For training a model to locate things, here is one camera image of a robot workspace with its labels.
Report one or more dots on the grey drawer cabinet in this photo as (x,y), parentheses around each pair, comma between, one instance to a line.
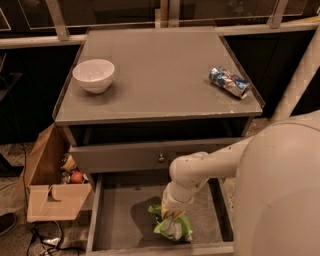
(160,91)

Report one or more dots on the brown cardboard box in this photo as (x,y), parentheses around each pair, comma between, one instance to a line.
(49,200)

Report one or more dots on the red apple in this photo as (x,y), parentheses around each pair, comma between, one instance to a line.
(77,177)

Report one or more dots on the yellow snack bag in box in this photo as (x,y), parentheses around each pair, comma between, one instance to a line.
(68,163)

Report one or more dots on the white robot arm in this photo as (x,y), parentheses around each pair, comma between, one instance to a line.
(276,172)

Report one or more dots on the round metal drawer knob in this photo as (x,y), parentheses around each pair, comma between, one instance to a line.
(161,158)

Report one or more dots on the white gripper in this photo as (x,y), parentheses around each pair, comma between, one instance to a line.
(173,204)

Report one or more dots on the white ceramic bowl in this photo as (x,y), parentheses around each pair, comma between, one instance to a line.
(95,75)

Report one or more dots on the open grey middle drawer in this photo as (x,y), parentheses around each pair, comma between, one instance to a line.
(121,224)

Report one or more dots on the green rice chip bag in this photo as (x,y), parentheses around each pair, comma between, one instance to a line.
(177,229)

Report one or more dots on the metal railing frame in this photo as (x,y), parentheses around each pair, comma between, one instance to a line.
(32,23)

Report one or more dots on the black shoe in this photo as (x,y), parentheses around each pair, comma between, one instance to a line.
(7,222)

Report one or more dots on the grey top drawer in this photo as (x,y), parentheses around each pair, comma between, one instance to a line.
(140,156)

